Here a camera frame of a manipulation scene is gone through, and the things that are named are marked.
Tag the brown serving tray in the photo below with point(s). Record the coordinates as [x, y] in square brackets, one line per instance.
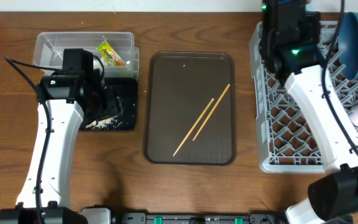
[181, 84]

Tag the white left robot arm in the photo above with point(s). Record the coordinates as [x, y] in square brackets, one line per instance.
[45, 196]

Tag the yellow green snack wrapper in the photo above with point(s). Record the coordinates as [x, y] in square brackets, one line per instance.
[109, 55]

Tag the grey dishwasher rack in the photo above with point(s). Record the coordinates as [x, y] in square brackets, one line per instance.
[284, 141]

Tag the clear plastic bin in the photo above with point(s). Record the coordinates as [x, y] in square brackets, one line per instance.
[49, 49]

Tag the black rectangular tray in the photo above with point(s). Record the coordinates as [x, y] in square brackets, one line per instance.
[128, 91]

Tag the spilled rice pile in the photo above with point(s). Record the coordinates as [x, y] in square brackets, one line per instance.
[106, 124]

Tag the short wooden chopstick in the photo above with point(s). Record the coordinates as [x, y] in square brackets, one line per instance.
[212, 111]

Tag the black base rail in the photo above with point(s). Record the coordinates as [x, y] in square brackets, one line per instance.
[170, 218]

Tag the dark blue plate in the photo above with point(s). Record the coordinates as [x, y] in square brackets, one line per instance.
[348, 45]

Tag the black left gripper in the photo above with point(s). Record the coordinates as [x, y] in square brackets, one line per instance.
[89, 120]

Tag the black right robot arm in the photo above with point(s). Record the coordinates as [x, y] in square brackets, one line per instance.
[302, 70]

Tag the long wooden chopstick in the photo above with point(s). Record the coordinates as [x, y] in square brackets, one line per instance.
[193, 127]

